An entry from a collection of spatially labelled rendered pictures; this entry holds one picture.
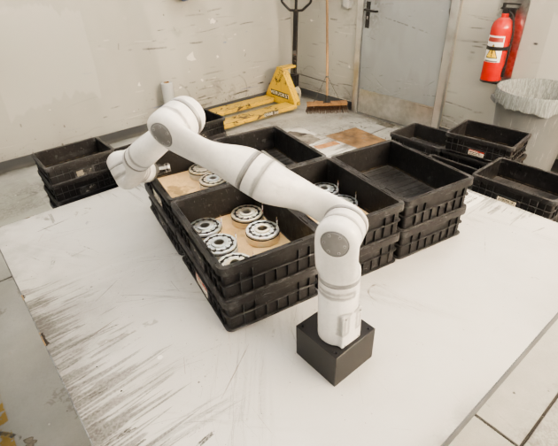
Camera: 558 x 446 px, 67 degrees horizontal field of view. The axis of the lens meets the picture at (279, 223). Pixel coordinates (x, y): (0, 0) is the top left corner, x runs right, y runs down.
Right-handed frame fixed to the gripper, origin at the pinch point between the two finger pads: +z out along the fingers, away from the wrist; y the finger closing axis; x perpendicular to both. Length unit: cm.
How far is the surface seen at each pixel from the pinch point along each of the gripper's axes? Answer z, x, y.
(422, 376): -51, -63, 65
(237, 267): -46, -30, 26
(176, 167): 23.3, 1.2, 2.1
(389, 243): -19, -37, 70
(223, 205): -7.6, -15.9, 21.2
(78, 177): 103, 12, -73
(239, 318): -37, -45, 23
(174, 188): 12.3, -7.0, 1.7
